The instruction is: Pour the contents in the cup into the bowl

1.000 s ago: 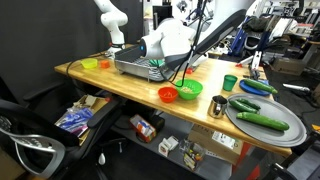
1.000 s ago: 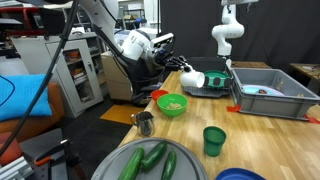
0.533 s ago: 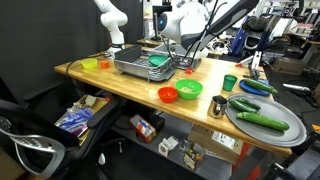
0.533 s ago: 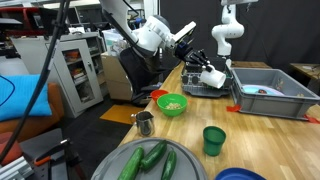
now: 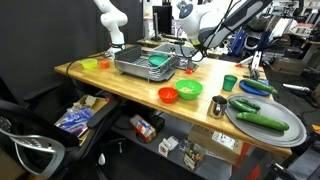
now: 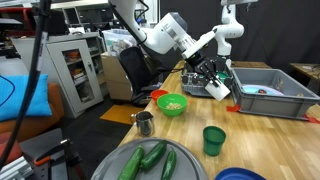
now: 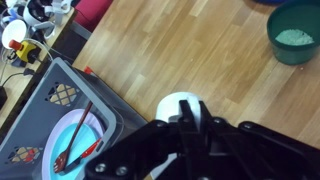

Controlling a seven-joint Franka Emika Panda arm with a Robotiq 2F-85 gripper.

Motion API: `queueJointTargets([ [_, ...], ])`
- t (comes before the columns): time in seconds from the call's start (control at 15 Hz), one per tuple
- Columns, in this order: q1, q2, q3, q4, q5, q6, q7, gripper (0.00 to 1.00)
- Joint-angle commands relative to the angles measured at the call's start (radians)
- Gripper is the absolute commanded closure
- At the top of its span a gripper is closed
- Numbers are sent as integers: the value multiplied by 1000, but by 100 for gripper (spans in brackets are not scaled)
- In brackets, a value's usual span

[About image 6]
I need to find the orange floor mat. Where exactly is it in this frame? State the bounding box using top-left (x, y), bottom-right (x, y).
top-left (99, 104), bottom-right (144, 126)

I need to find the wooden side table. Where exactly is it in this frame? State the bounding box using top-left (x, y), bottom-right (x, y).
top-left (289, 62), bottom-right (320, 96)

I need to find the silver aluminium profile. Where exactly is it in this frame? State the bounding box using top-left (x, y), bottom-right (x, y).
top-left (0, 155), bottom-right (34, 180)

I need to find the blue cushion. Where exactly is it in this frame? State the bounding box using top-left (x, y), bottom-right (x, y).
top-left (0, 73), bottom-right (53, 123)

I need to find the lavender plate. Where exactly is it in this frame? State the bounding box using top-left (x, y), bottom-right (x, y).
top-left (241, 84), bottom-right (286, 97)

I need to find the orange handled clamp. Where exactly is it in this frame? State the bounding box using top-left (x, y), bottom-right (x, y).
top-left (33, 138), bottom-right (88, 180)

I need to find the black office chair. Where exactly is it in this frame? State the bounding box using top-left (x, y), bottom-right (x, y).
top-left (119, 46), bottom-right (161, 108)

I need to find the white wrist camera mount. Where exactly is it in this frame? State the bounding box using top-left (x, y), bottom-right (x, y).
top-left (180, 28), bottom-right (218, 60)

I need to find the large green cucumber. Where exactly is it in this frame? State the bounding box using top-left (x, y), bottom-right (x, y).
top-left (116, 145), bottom-right (145, 180)

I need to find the beige nut pile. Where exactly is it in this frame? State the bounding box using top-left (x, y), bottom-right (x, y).
top-left (164, 102), bottom-right (184, 111)

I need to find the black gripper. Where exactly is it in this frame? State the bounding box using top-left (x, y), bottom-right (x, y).
top-left (186, 49), bottom-right (224, 88)

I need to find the clear lidded storage box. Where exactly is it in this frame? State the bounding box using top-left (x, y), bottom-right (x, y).
top-left (101, 28), bottom-right (148, 58)

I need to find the red plastic bowl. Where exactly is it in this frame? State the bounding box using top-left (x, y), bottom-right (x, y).
top-left (150, 89), bottom-right (169, 103)

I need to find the grey plastic crate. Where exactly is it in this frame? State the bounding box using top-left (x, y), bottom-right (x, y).
top-left (229, 67), bottom-right (320, 121)

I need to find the orange sofa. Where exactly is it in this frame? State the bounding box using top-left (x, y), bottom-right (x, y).
top-left (0, 83), bottom-right (66, 144)

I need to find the white plastic cup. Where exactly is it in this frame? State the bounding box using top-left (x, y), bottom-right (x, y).
top-left (204, 77), bottom-right (232, 102)

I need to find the medium green cucumber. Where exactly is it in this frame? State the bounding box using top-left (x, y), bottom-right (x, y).
top-left (139, 139), bottom-right (168, 170)

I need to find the red round container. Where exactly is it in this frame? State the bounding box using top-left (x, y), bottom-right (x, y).
top-left (0, 131), bottom-right (24, 166)

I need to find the green plastic bowl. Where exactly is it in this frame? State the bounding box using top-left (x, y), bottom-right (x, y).
top-left (156, 93), bottom-right (189, 118)

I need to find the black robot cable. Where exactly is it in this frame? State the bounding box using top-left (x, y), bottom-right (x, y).
top-left (134, 0), bottom-right (150, 21)

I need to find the grey metal cabinet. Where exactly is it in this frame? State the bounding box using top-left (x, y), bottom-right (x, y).
top-left (11, 32), bottom-right (108, 119)

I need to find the beige cardboard box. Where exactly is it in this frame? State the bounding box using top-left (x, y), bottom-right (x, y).
top-left (100, 53), bottom-right (134, 101)

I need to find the green plastic plate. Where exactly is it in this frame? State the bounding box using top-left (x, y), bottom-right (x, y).
top-left (215, 70), bottom-right (231, 81)

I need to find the dark green plastic cup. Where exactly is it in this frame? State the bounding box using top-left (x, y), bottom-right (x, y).
top-left (202, 125), bottom-right (227, 157)

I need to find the grey round tray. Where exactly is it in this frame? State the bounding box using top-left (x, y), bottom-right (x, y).
top-left (90, 137), bottom-right (210, 180)

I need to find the small green cucumber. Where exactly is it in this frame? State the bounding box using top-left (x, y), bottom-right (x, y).
top-left (160, 148), bottom-right (177, 180)

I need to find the blue bowl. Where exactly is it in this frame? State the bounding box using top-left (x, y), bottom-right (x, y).
top-left (214, 166), bottom-right (268, 180)

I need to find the black cable with white label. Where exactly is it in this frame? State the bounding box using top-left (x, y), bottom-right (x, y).
top-left (0, 0), bottom-right (53, 169)

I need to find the steel milk pitcher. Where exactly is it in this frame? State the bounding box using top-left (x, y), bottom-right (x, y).
top-left (129, 110), bottom-right (156, 137)

